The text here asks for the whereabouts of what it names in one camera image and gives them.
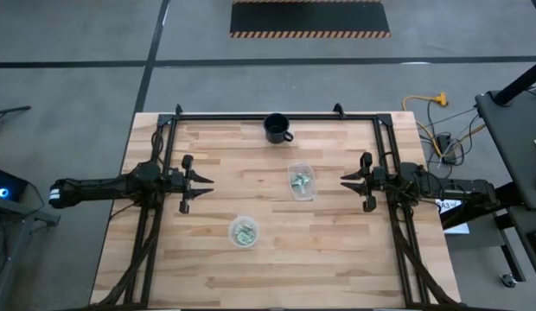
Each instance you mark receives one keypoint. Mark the black metal table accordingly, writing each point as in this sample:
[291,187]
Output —
[514,142]

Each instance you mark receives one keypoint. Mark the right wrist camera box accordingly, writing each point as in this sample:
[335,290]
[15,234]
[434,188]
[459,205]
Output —
[379,176]

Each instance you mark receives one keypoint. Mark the black table leg frame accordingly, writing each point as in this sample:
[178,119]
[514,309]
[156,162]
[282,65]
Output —
[512,259]

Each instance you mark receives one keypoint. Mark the black metal table frame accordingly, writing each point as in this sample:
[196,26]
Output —
[320,116]

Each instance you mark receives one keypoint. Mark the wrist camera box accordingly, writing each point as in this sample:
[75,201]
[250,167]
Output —
[379,176]
[177,178]

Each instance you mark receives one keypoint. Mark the round clear plastic container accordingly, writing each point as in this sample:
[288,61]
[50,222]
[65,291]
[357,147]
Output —
[231,231]

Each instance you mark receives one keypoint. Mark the black enamel mug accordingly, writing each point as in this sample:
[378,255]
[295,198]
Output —
[276,129]

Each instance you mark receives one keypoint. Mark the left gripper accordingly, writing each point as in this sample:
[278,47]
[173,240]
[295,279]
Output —
[186,185]

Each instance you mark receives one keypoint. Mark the black computer with blue light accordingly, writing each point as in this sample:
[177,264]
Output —
[8,185]

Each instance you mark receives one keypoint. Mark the black power strip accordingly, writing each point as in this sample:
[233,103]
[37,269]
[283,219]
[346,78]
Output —
[445,144]

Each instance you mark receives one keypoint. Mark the white paper sheet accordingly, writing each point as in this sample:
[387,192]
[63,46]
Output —
[449,206]

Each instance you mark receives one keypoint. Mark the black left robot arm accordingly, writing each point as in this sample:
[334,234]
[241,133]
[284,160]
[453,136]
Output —
[99,190]

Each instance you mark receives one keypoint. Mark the black tripod leg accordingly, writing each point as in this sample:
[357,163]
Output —
[10,110]

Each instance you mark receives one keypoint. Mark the black caster wheel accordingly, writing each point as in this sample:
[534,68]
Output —
[508,281]

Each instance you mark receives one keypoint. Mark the grey metal stand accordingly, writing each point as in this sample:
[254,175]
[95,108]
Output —
[17,216]

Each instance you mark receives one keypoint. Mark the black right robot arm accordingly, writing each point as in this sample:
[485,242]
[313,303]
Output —
[462,188]

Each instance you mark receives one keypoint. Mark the black hazard-striped floor mat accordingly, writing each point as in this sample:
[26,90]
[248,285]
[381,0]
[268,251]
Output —
[309,17]

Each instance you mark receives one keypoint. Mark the black diagonal pole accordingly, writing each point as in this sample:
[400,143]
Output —
[521,82]

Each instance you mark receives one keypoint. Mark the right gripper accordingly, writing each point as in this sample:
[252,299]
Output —
[369,181]

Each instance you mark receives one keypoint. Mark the rectangular clear plastic container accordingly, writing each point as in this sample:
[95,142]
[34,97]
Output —
[312,195]

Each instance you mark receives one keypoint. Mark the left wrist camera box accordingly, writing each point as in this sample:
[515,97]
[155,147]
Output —
[177,178]

